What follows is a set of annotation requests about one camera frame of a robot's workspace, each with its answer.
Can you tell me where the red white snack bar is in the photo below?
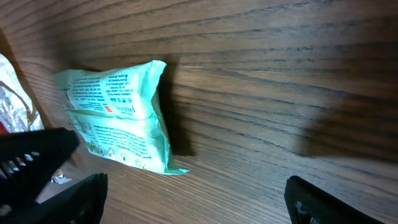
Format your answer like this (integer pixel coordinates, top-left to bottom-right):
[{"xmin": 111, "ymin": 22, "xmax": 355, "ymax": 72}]
[{"xmin": 0, "ymin": 122, "xmax": 9, "ymax": 134}]

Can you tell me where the teal wet wipes pack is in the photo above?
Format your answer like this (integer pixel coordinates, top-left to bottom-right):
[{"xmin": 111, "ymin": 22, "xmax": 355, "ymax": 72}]
[{"xmin": 54, "ymin": 60, "xmax": 188, "ymax": 175}]

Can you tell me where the white brown snack bag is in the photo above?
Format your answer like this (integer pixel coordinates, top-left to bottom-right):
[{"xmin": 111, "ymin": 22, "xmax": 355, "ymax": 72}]
[{"xmin": 0, "ymin": 53, "xmax": 72, "ymax": 185}]

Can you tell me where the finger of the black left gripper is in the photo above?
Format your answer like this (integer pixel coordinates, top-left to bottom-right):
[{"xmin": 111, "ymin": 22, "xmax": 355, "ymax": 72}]
[{"xmin": 1, "ymin": 128, "xmax": 80, "ymax": 212}]

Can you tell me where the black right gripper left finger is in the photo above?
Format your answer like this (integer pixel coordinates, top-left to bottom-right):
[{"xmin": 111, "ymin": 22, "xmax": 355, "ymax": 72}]
[{"xmin": 1, "ymin": 173, "xmax": 108, "ymax": 224}]

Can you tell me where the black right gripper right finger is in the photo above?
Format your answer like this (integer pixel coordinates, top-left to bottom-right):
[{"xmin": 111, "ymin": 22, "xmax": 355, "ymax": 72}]
[{"xmin": 284, "ymin": 175, "xmax": 382, "ymax": 224}]

